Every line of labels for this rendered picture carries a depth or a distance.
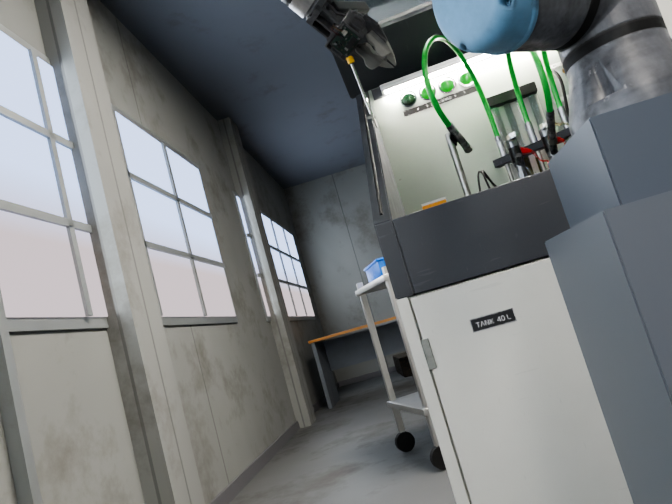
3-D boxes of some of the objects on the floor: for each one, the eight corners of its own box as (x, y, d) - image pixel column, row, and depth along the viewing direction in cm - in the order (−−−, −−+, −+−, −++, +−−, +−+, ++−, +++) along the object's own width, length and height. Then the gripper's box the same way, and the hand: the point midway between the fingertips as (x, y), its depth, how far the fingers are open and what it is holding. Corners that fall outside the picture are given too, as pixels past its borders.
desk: (335, 400, 702) (318, 338, 713) (449, 368, 689) (430, 306, 700) (326, 410, 627) (307, 341, 639) (454, 375, 615) (433, 305, 626)
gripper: (297, 30, 118) (376, 93, 124) (320, -4, 112) (403, 64, 118) (309, 15, 124) (384, 75, 130) (331, -19, 118) (409, 46, 124)
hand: (391, 60), depth 125 cm, fingers closed
